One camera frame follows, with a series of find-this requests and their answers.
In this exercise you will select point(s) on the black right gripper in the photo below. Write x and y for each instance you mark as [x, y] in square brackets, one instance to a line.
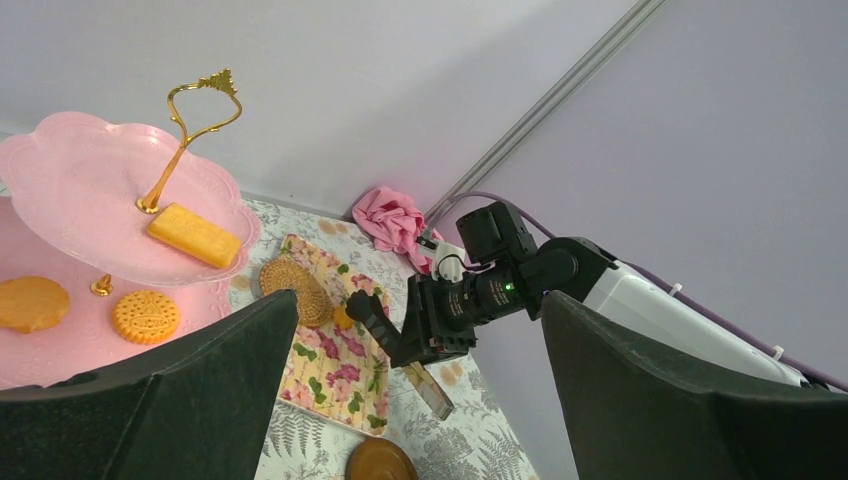
[441, 316]

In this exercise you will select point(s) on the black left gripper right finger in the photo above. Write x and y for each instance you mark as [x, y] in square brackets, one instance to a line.
[635, 408]

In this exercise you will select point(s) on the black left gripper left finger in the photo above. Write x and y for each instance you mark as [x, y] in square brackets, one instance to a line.
[197, 407]

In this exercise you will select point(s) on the orange flower cookie toy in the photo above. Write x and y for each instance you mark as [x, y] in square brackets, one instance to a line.
[341, 319]

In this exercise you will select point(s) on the small orange cookie toy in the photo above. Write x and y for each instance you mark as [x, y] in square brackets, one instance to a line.
[145, 317]

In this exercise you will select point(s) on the floral rectangular serving tray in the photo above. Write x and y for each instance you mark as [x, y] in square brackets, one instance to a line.
[339, 374]

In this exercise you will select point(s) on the yellow rectangular biscuit toy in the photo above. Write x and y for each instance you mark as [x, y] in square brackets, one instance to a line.
[191, 234]

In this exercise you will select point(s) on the round orange cookie toy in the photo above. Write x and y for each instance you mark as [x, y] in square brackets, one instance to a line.
[32, 303]

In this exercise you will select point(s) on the crumpled pink cloth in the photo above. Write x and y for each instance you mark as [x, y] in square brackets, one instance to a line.
[394, 222]

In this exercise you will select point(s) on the round woven brown coaster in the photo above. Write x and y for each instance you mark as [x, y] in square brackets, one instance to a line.
[314, 307]

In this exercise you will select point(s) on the floral tablecloth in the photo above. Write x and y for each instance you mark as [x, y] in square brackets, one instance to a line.
[475, 442]

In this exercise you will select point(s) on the brown saucer right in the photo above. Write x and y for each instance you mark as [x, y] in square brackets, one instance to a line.
[378, 458]

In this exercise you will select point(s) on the pink three-tier cake stand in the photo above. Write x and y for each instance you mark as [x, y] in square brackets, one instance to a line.
[70, 214]

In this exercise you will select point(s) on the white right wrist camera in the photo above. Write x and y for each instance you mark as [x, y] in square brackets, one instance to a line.
[447, 260]

